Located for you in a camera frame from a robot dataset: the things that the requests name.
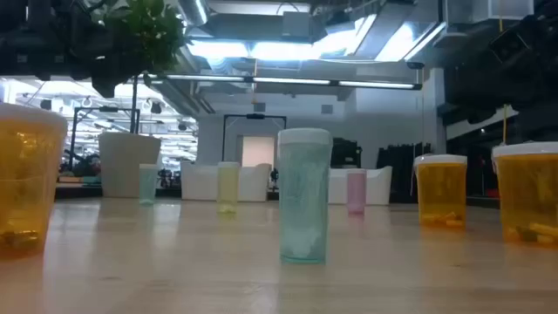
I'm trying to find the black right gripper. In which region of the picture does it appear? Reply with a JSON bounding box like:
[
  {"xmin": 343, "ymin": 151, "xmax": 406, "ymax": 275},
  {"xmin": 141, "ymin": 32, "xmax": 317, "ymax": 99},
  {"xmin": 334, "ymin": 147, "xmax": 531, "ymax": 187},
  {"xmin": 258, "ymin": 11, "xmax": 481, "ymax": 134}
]
[{"xmin": 448, "ymin": 17, "xmax": 558, "ymax": 126}]

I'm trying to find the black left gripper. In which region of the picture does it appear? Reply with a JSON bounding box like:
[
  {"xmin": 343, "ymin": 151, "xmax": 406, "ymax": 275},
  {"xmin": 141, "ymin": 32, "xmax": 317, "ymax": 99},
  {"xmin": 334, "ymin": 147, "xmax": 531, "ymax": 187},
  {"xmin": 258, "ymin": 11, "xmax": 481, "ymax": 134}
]
[{"xmin": 0, "ymin": 25, "xmax": 119, "ymax": 99}]

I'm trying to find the orange pill bottle white cap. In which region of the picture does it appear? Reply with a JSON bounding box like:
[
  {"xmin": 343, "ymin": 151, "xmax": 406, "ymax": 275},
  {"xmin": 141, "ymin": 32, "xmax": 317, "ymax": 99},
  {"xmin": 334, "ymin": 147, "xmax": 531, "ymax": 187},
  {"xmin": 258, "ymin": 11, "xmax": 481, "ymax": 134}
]
[
  {"xmin": 412, "ymin": 154, "xmax": 468, "ymax": 230},
  {"xmin": 491, "ymin": 141, "xmax": 558, "ymax": 248},
  {"xmin": 0, "ymin": 103, "xmax": 69, "ymax": 254}
]

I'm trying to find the teal pill bottle white cap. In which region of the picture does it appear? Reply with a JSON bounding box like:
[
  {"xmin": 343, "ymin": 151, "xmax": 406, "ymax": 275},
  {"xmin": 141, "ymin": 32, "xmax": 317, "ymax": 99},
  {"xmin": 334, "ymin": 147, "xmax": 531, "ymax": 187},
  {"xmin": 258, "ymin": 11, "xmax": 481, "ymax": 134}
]
[
  {"xmin": 277, "ymin": 127, "xmax": 334, "ymax": 265},
  {"xmin": 139, "ymin": 163, "xmax": 159, "ymax": 206}
]

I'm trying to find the yellow-green pill bottle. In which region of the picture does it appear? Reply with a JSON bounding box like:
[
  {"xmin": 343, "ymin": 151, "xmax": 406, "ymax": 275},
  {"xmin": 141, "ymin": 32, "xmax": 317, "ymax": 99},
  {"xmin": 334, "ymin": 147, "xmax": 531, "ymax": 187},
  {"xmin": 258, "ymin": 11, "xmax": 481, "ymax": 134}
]
[{"xmin": 216, "ymin": 161, "xmax": 241, "ymax": 215}]

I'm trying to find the white translucent plastic bin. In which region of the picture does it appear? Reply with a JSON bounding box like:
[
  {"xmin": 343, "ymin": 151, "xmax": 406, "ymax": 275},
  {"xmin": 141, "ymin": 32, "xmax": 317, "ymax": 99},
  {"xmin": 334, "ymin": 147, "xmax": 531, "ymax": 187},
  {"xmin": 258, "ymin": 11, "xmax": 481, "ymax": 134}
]
[
  {"xmin": 329, "ymin": 165, "xmax": 393, "ymax": 206},
  {"xmin": 180, "ymin": 161, "xmax": 272, "ymax": 202}
]

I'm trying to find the pink pill bottle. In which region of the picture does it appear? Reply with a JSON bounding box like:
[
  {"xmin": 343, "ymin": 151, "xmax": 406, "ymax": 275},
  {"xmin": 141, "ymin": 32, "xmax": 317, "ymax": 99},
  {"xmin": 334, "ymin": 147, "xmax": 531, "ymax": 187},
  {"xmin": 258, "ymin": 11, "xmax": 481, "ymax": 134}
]
[{"xmin": 346, "ymin": 168, "xmax": 367, "ymax": 215}]

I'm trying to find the green leafy potted plant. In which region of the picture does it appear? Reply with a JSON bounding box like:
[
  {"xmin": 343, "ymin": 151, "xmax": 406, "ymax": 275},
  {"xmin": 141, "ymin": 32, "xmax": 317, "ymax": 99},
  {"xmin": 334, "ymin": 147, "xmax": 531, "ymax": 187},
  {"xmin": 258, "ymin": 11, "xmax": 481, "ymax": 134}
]
[{"xmin": 98, "ymin": 0, "xmax": 189, "ymax": 134}]

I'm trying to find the white plant pot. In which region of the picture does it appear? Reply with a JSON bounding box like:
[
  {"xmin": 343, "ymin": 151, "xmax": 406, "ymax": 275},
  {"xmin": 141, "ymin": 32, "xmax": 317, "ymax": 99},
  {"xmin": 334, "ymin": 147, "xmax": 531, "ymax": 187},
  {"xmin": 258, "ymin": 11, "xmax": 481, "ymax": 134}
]
[{"xmin": 98, "ymin": 132, "xmax": 162, "ymax": 199}]

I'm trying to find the black curtain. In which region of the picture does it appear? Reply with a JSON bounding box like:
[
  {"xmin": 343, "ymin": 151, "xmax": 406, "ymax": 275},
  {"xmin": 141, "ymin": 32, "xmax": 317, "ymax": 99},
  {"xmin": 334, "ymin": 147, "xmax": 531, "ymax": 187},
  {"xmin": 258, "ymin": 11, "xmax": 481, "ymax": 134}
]
[{"xmin": 377, "ymin": 142, "xmax": 432, "ymax": 204}]

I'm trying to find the black machine cabinet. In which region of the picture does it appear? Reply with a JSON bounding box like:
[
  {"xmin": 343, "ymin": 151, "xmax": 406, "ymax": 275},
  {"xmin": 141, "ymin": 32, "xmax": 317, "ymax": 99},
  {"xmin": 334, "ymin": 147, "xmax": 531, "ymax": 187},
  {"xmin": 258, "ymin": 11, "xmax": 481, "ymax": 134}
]
[{"xmin": 330, "ymin": 137, "xmax": 363, "ymax": 169}]

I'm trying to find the long ceiling light strip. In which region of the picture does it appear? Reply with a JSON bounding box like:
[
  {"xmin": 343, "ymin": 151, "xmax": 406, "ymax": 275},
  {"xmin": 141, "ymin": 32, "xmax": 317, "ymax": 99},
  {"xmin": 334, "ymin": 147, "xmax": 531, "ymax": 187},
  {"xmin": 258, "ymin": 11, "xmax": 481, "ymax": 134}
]
[{"xmin": 143, "ymin": 72, "xmax": 423, "ymax": 92}]

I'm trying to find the yellow hanging cable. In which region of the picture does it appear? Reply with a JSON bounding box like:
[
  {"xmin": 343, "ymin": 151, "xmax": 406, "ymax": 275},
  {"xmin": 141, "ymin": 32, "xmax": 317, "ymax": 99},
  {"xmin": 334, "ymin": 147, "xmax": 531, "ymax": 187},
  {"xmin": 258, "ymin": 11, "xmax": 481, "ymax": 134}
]
[{"xmin": 499, "ymin": 17, "xmax": 509, "ymax": 146}]

